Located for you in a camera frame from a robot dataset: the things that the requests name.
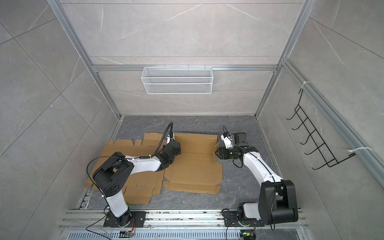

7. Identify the aluminium mounting rail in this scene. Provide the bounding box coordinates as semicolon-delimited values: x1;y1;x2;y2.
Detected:
58;209;310;231

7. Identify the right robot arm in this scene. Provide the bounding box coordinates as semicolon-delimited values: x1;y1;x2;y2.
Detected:
215;130;299;225

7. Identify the cardboard box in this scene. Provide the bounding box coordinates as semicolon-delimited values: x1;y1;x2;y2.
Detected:
163;133;223;195
89;133;164;205

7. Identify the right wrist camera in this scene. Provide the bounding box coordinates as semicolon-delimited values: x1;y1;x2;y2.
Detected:
221;133;234;149

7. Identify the white wire mesh basket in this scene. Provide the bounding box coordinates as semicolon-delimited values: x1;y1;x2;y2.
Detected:
141;67;214;95

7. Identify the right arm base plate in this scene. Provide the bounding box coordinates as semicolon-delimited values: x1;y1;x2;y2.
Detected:
221;209;265;228

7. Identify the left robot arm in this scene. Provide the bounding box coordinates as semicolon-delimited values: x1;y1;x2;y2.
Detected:
91;141;181;219

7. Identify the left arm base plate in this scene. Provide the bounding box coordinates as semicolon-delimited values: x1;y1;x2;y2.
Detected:
103;210;147;228

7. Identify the aluminium frame profile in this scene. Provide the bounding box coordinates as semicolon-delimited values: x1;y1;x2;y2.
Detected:
48;1;384;185

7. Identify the black wire hook rack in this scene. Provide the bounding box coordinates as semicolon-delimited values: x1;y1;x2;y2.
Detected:
286;89;356;171

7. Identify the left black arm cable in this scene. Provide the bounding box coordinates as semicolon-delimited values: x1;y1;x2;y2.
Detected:
86;121;175;187

